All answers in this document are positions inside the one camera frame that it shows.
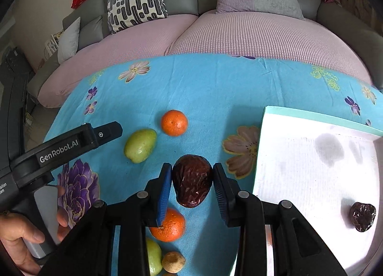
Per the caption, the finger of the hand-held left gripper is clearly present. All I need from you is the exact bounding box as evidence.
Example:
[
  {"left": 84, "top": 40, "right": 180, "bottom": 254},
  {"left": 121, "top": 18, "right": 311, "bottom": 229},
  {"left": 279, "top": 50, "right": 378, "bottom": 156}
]
[{"left": 91, "top": 121, "right": 124, "bottom": 147}]

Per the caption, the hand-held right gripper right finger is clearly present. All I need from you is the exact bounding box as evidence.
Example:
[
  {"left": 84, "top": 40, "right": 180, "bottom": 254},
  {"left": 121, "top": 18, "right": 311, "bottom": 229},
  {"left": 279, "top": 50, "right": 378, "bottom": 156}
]
[{"left": 212, "top": 162, "right": 349, "bottom": 276}]

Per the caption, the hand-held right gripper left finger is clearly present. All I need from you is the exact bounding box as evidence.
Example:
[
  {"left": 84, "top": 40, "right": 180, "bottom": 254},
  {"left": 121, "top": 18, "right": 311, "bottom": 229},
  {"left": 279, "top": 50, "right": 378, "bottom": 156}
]
[{"left": 39, "top": 162, "right": 174, "bottom": 276}]

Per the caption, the brown wrinkled date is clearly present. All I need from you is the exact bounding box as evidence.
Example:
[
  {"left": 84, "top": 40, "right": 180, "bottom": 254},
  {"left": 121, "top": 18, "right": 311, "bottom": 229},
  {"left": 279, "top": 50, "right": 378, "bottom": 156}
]
[
  {"left": 172, "top": 154, "right": 214, "bottom": 208},
  {"left": 350, "top": 202, "right": 377, "bottom": 232}
]

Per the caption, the orange tangerine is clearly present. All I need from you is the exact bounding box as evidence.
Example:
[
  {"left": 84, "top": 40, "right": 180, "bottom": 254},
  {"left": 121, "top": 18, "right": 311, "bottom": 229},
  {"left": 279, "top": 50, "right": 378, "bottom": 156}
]
[
  {"left": 149, "top": 208, "right": 186, "bottom": 242},
  {"left": 161, "top": 110, "right": 189, "bottom": 137}
]

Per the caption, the tan round longan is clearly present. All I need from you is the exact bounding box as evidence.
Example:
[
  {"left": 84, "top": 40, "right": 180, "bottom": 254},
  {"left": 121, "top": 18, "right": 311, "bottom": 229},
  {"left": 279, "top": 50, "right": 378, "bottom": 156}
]
[{"left": 162, "top": 251, "right": 186, "bottom": 273}]

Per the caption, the white tray with teal rim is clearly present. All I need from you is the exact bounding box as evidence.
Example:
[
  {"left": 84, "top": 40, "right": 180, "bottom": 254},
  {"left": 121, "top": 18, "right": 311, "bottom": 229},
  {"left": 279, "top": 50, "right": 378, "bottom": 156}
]
[{"left": 232, "top": 105, "right": 383, "bottom": 276}]

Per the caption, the person's left hand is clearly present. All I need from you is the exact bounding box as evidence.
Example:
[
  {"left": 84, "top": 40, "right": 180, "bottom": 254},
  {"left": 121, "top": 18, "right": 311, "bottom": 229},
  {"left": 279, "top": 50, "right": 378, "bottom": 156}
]
[{"left": 0, "top": 186, "right": 71, "bottom": 276}]

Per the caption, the light grey pillow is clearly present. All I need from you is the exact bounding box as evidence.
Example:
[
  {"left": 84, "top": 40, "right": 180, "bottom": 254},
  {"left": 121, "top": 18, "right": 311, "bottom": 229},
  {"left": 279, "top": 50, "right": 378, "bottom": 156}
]
[{"left": 57, "top": 17, "right": 81, "bottom": 64}]

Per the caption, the blue floral blanket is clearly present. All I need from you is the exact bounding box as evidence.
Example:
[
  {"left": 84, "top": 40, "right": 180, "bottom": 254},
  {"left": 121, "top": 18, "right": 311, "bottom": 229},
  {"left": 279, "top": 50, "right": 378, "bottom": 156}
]
[{"left": 43, "top": 53, "right": 383, "bottom": 276}]

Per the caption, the black and white patterned pillow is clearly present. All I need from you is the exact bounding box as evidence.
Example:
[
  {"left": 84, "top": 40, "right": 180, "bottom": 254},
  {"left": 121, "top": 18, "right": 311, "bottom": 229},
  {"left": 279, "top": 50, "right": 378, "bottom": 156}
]
[{"left": 107, "top": 0, "right": 169, "bottom": 35}]

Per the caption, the pink sofa cover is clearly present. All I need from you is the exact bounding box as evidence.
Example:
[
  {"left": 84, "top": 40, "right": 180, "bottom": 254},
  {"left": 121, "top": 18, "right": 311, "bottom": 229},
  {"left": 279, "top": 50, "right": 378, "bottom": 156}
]
[{"left": 37, "top": 13, "right": 373, "bottom": 109}]

